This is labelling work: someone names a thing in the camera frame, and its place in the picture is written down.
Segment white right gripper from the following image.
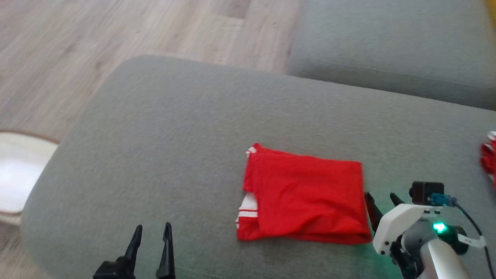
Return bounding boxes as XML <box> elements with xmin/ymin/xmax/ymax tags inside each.
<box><xmin>364</xmin><ymin>192</ymin><xmax>443</xmax><ymax>256</ymax></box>

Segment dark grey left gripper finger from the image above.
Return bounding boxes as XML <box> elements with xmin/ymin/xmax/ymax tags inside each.
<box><xmin>156</xmin><ymin>222</ymin><xmax>176</xmax><ymax>279</ymax></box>
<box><xmin>123</xmin><ymin>225</ymin><xmax>143</xmax><ymax>268</ymax></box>

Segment red white basketball jersey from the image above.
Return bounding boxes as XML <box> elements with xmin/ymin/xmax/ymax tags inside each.
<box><xmin>236</xmin><ymin>143</ymin><xmax>372</xmax><ymax>245</ymax></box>

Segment crumpled red shorts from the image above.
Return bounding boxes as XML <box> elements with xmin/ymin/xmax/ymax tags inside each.
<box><xmin>480</xmin><ymin>131</ymin><xmax>496</xmax><ymax>183</ymax></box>

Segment large grey sofa ottoman cushion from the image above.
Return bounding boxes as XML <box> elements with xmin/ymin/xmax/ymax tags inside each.
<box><xmin>19</xmin><ymin>54</ymin><xmax>496</xmax><ymax>279</ymax></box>

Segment grey sofa seat cushion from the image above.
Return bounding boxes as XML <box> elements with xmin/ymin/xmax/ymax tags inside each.
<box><xmin>288</xmin><ymin>0</ymin><xmax>496</xmax><ymax>111</ymax></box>

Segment white cable label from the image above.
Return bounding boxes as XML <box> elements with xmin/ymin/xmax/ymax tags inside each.
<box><xmin>457</xmin><ymin>234</ymin><xmax>487</xmax><ymax>249</ymax></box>

